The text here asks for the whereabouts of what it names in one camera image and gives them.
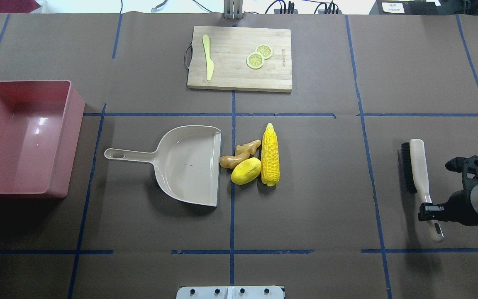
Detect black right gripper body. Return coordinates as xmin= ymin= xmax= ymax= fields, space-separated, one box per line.
xmin=438 ymin=156 xmax=478 ymax=226

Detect beige hand brush black bristles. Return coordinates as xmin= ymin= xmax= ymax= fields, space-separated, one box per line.
xmin=401 ymin=139 xmax=445 ymax=243

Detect yellow toy corn cob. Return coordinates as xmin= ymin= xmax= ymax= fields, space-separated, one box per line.
xmin=261 ymin=123 xmax=280 ymax=187

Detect brown toy ginger root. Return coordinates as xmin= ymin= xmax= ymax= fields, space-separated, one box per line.
xmin=219 ymin=140 xmax=262 ymax=169

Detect beige plastic dustpan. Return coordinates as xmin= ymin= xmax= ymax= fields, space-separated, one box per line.
xmin=104 ymin=125 xmax=222 ymax=207

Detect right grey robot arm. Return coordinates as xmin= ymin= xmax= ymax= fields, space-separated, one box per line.
xmin=417 ymin=156 xmax=478 ymax=226

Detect pink plastic bin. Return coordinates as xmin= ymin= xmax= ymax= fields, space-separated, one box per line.
xmin=0 ymin=80 xmax=85 ymax=199

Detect toy lemon slice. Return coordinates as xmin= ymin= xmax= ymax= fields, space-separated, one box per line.
xmin=245 ymin=51 xmax=265 ymax=70
xmin=255 ymin=44 xmax=274 ymax=59

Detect wooden cutting board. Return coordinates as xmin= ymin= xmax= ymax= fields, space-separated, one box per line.
xmin=187 ymin=25 xmax=293 ymax=93

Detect yellow plastic toy knife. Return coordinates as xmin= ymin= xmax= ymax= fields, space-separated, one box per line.
xmin=202 ymin=35 xmax=215 ymax=81

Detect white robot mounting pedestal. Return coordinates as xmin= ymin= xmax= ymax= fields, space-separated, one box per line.
xmin=176 ymin=285 xmax=286 ymax=299

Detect aluminium frame post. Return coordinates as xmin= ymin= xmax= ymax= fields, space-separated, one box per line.
xmin=223 ymin=0 xmax=244 ymax=20

